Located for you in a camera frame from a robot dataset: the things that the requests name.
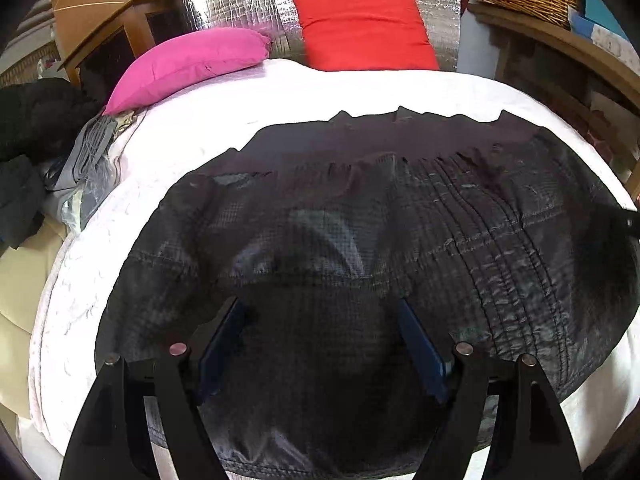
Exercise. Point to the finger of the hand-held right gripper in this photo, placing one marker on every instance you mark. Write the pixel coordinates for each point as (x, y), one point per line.
(632, 222)

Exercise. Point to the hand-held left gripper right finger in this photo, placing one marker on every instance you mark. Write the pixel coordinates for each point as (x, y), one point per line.
(422, 350)

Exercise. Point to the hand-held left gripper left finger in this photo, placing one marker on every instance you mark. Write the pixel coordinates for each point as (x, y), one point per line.
(222, 345)

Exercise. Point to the black large garment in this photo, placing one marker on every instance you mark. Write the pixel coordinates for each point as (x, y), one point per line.
(350, 210)

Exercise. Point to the black clothes pile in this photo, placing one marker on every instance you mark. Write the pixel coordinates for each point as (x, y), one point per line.
(40, 115)

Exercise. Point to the wooden shelf unit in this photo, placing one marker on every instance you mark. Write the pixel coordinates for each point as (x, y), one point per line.
(560, 70)

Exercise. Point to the blue box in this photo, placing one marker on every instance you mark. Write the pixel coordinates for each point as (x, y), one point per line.
(600, 25)

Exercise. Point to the beige mattress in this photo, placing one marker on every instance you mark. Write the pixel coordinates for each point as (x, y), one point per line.
(25, 285)

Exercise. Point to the white bed mattress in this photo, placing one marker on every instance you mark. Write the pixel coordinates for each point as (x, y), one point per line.
(200, 130)

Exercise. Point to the grey clothing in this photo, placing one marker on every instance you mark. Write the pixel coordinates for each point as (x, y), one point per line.
(85, 160)

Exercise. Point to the dark cloth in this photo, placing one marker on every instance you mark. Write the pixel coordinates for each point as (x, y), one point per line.
(17, 200)

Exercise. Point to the pink pillow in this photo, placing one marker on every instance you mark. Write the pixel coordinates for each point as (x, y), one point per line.
(185, 65)

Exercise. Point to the red pillow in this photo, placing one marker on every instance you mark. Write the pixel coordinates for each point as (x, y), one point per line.
(365, 30)

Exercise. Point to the wooden cabinet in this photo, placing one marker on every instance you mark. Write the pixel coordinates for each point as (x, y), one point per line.
(100, 10)

